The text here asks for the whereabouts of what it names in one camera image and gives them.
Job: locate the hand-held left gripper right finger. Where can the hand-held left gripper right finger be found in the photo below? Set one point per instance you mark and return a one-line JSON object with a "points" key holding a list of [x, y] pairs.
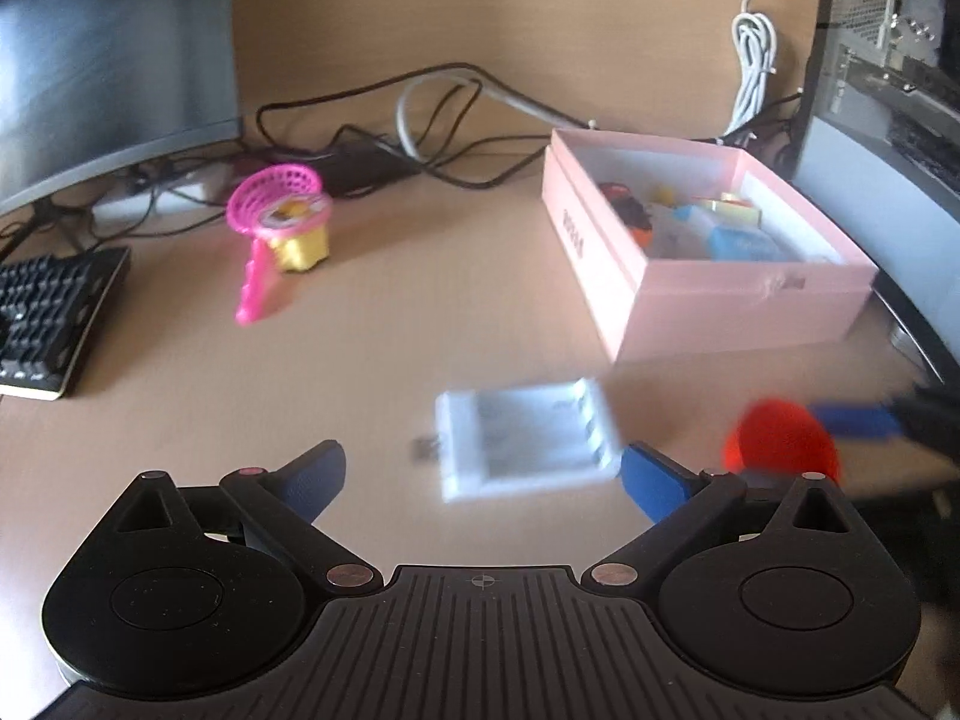
{"points": [[654, 481]]}

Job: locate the white power strip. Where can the white power strip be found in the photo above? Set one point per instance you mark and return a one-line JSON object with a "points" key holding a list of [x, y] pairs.
{"points": [[187, 187]]}

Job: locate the blue white wet wipes packet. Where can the blue white wet wipes packet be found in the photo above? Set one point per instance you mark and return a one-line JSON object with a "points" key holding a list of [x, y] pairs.
{"points": [[742, 246]]}

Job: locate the computer tower case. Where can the computer tower case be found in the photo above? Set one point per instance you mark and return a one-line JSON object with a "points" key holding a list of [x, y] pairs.
{"points": [[877, 105]]}

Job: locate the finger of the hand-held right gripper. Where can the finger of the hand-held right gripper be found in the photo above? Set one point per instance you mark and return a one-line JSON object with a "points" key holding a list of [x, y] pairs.
{"points": [[855, 420]]}

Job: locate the yellow tub with pink lid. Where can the yellow tub with pink lid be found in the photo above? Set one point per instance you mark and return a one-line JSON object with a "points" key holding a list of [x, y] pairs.
{"points": [[304, 244]]}

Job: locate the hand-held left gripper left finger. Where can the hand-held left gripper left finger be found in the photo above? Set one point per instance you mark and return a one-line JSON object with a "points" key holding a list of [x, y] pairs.
{"points": [[315, 474]]}

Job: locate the black-haired red white doll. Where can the black-haired red white doll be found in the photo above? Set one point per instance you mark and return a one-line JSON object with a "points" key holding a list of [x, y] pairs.
{"points": [[624, 201]]}

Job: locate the black computer monitor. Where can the black computer monitor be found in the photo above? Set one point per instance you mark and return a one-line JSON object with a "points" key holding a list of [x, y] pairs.
{"points": [[97, 52]]}

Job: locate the wooden desktop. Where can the wooden desktop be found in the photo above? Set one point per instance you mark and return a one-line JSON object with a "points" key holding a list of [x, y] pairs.
{"points": [[375, 330]]}

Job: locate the black power adapter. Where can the black power adapter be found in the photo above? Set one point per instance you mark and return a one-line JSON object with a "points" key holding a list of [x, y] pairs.
{"points": [[367, 169]]}

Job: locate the white multi-port charger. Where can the white multi-port charger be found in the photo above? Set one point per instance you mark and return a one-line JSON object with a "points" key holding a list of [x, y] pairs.
{"points": [[525, 435]]}

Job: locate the black keyboard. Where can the black keyboard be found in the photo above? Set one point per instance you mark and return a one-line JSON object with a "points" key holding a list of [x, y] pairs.
{"points": [[52, 315]]}

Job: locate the pink cardboard box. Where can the pink cardboard box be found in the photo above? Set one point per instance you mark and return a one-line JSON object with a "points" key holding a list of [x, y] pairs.
{"points": [[720, 307]]}

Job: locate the pink toy net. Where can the pink toy net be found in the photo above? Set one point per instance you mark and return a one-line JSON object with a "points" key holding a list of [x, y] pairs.
{"points": [[251, 277]]}

